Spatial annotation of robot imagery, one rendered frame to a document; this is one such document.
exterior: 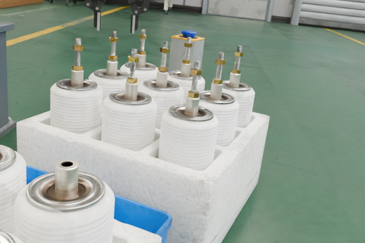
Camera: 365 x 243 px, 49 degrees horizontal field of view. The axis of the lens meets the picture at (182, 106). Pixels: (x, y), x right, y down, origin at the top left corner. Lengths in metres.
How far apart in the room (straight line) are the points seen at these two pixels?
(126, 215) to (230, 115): 0.26
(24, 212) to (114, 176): 0.30
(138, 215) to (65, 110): 0.23
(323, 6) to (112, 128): 5.52
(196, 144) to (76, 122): 0.24
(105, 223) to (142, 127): 0.31
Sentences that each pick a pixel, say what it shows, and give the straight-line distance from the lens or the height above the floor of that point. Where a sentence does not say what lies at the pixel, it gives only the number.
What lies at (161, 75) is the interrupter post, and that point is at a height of 0.28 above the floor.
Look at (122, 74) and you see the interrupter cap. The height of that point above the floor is 0.25.
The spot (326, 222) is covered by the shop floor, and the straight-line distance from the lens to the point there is 0.94.
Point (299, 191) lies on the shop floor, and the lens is 1.03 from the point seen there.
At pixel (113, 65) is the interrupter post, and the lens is 0.85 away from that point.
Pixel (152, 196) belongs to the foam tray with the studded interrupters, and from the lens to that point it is 0.66.
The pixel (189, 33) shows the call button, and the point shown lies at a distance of 1.07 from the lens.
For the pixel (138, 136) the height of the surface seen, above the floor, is 0.20.
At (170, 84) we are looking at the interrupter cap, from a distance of 0.82.
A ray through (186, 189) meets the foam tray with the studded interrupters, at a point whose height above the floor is 0.16.
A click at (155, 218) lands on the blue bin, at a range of 0.64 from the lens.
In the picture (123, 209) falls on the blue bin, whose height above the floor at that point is 0.10.
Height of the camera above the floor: 0.46
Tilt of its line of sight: 18 degrees down
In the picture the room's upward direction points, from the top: 6 degrees clockwise
